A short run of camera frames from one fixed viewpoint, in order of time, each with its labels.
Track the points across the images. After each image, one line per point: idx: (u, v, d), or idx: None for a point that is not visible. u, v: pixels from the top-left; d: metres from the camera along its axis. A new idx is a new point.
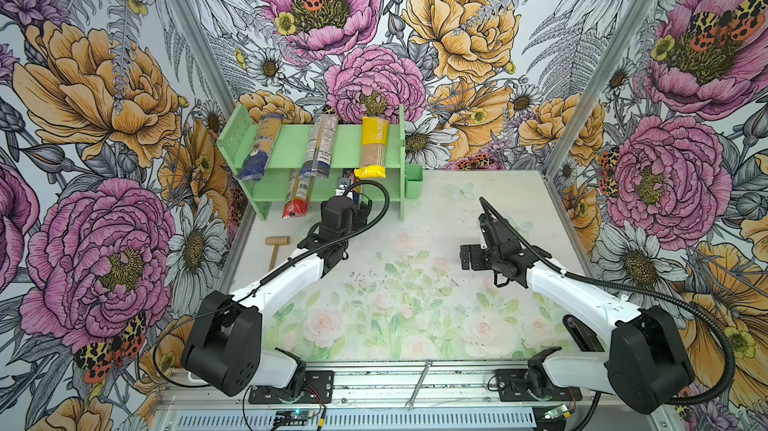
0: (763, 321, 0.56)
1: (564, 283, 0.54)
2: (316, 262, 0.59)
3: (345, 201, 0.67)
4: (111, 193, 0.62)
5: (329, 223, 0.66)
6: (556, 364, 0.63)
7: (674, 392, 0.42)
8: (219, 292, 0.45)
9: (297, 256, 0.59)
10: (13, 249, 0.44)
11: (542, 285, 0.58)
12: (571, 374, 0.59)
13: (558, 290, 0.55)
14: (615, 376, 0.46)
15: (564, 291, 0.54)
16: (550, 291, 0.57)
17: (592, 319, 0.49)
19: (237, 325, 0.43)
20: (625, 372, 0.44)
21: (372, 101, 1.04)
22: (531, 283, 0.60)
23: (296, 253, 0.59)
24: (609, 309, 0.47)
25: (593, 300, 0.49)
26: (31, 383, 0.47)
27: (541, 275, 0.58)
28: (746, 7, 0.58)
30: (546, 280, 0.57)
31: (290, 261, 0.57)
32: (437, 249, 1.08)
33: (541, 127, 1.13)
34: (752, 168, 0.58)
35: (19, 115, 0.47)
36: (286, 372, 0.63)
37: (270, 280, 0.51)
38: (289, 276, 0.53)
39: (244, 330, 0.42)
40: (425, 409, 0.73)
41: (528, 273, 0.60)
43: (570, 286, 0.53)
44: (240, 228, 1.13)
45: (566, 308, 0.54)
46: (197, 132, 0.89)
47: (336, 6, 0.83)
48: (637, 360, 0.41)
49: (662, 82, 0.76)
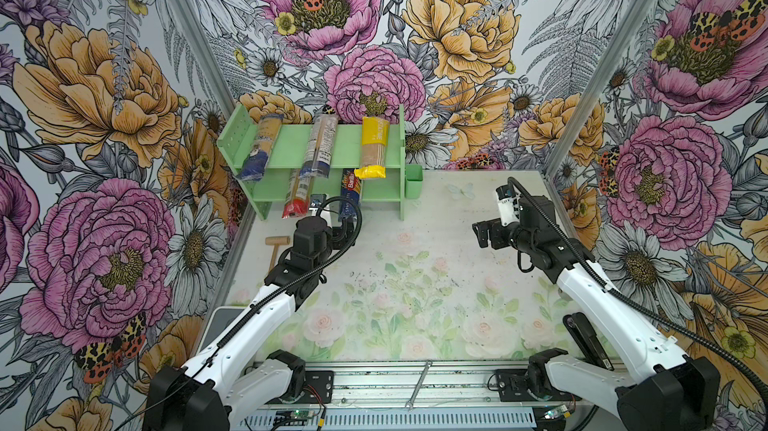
0: (763, 321, 0.56)
1: (604, 300, 0.48)
2: (285, 302, 0.53)
3: (317, 223, 0.62)
4: (112, 193, 0.62)
5: (299, 249, 0.60)
6: (559, 368, 0.62)
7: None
8: (171, 366, 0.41)
9: (261, 302, 0.52)
10: (13, 249, 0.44)
11: (573, 289, 0.53)
12: (574, 380, 0.58)
13: (592, 302, 0.50)
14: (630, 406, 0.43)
15: (600, 308, 0.48)
16: (581, 298, 0.52)
17: (624, 347, 0.45)
19: (190, 407, 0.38)
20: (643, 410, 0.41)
21: (372, 101, 1.04)
22: (562, 282, 0.55)
23: (264, 293, 0.54)
24: (650, 349, 0.42)
25: (635, 331, 0.44)
26: (31, 383, 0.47)
27: (578, 282, 0.51)
28: (746, 7, 0.58)
30: (583, 289, 0.51)
31: (253, 312, 0.50)
32: (437, 249, 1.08)
33: (541, 127, 1.13)
34: (752, 168, 0.58)
35: (19, 115, 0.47)
36: (282, 379, 0.62)
37: (231, 339, 0.46)
38: (253, 327, 0.49)
39: (198, 413, 0.38)
40: (425, 409, 0.73)
41: (563, 272, 0.53)
43: (610, 304, 0.47)
44: (239, 228, 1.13)
45: (595, 320, 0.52)
46: (197, 132, 0.89)
47: (337, 6, 0.83)
48: (666, 408, 0.38)
49: (662, 82, 0.76)
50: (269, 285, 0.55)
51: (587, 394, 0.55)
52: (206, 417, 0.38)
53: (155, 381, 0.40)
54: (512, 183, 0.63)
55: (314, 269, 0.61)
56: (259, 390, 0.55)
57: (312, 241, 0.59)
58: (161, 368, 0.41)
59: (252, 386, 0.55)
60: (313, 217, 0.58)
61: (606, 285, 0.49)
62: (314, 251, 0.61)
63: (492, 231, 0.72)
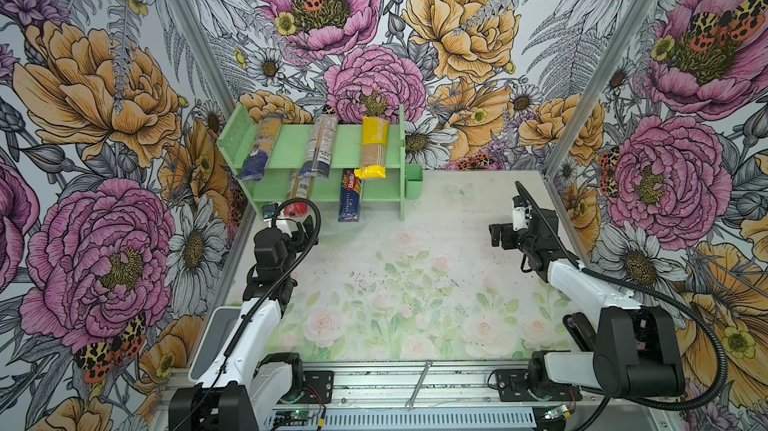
0: (763, 321, 0.56)
1: (576, 273, 0.58)
2: (272, 306, 0.56)
3: (274, 233, 0.64)
4: (111, 193, 0.62)
5: (265, 263, 0.62)
6: (558, 360, 0.63)
7: (650, 390, 0.42)
8: (186, 386, 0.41)
9: (252, 312, 0.55)
10: (13, 249, 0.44)
11: (557, 276, 0.62)
12: (570, 371, 0.58)
13: (571, 281, 0.58)
14: (599, 359, 0.47)
15: (573, 281, 0.57)
16: (564, 283, 0.60)
17: (596, 307, 0.51)
19: (222, 407, 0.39)
20: (608, 356, 0.45)
21: (372, 101, 1.04)
22: (552, 278, 0.63)
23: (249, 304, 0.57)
24: (611, 298, 0.49)
25: (600, 290, 0.52)
26: (31, 383, 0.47)
27: (560, 267, 0.61)
28: (746, 7, 0.58)
30: (564, 272, 0.60)
31: (254, 319, 0.53)
32: (437, 249, 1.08)
33: (541, 127, 1.13)
34: (752, 168, 0.58)
35: (19, 116, 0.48)
36: (286, 376, 0.63)
37: (236, 346, 0.48)
38: (252, 332, 0.51)
39: (231, 408, 0.40)
40: (425, 409, 0.73)
41: (549, 266, 0.64)
43: (582, 277, 0.56)
44: (240, 228, 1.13)
45: (577, 302, 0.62)
46: (197, 132, 0.89)
47: (337, 6, 0.83)
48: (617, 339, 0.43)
49: (662, 82, 0.76)
50: (249, 300, 0.57)
51: (581, 380, 0.55)
52: (241, 411, 0.40)
53: (176, 402, 0.40)
54: (523, 195, 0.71)
55: (285, 272, 0.66)
56: (270, 388, 0.56)
57: (275, 250, 0.61)
58: (176, 391, 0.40)
59: (262, 388, 0.55)
60: (269, 228, 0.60)
61: (580, 264, 0.61)
62: (281, 255, 0.64)
63: (503, 233, 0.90)
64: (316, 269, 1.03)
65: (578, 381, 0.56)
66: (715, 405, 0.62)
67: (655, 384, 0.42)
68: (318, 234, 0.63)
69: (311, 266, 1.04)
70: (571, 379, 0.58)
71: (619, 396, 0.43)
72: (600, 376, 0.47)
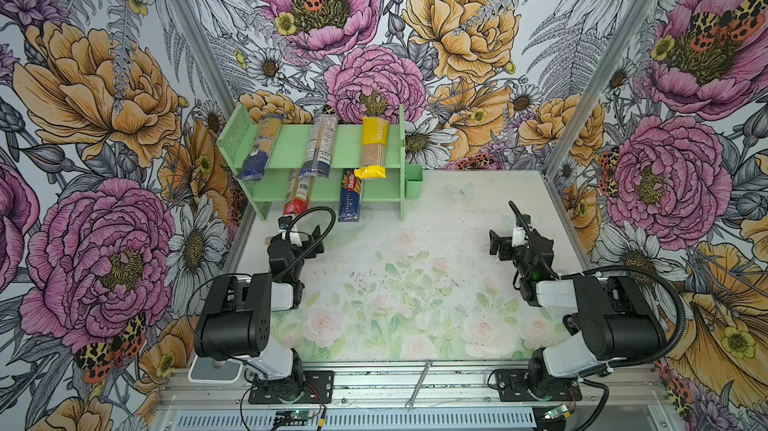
0: (763, 321, 0.56)
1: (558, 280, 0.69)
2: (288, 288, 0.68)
3: (282, 244, 0.75)
4: (111, 193, 0.62)
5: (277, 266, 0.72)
6: (556, 350, 0.64)
7: (633, 347, 0.45)
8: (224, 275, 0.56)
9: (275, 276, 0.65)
10: (13, 249, 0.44)
11: (545, 297, 0.68)
12: (568, 354, 0.59)
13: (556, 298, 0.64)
14: (587, 326, 0.50)
15: (555, 286, 0.65)
16: (550, 300, 0.66)
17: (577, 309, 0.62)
19: (256, 282, 0.51)
20: (595, 322, 0.48)
21: (372, 101, 1.04)
22: (541, 301, 0.69)
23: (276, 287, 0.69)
24: None
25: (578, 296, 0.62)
26: (31, 383, 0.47)
27: (545, 288, 0.68)
28: (746, 7, 0.58)
30: (548, 292, 0.67)
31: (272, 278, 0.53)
32: (437, 249, 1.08)
33: (541, 127, 1.13)
34: (752, 168, 0.58)
35: (19, 116, 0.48)
36: (287, 362, 0.64)
37: None
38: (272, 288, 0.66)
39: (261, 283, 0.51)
40: (426, 409, 0.73)
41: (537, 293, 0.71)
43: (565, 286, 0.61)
44: (240, 228, 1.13)
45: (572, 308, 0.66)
46: (197, 132, 0.89)
47: (336, 6, 0.83)
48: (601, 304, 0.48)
49: (662, 82, 0.76)
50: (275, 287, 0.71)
51: (579, 361, 0.56)
52: (265, 287, 0.51)
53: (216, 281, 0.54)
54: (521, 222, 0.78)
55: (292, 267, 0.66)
56: (271, 358, 0.57)
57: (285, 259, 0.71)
58: (217, 277, 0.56)
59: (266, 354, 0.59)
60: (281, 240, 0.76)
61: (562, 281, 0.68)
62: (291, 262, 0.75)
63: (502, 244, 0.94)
64: (316, 269, 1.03)
65: (578, 363, 0.56)
66: (715, 405, 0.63)
67: (640, 343, 0.45)
68: (321, 240, 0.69)
69: (311, 266, 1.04)
70: (571, 366, 0.58)
71: (605, 357, 0.46)
72: (588, 343, 0.50)
